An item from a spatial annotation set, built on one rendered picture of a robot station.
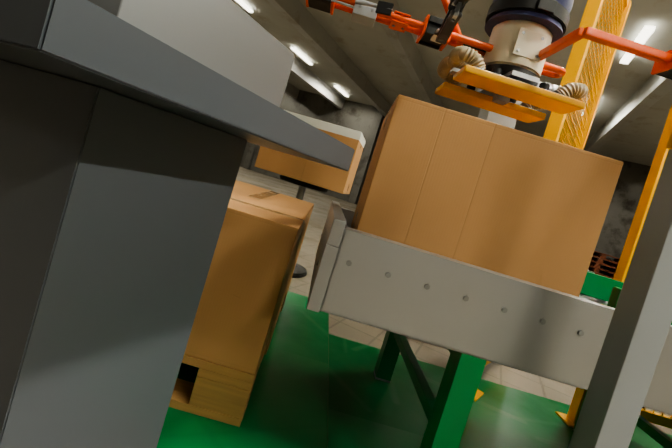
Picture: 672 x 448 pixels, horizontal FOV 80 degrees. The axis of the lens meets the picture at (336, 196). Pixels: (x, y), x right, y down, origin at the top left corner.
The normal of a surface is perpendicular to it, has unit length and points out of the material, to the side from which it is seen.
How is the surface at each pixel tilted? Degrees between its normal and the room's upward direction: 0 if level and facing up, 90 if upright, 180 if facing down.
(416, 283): 90
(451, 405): 90
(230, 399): 90
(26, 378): 90
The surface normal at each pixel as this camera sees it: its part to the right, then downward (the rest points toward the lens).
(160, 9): 0.88, 0.29
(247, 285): 0.01, 0.04
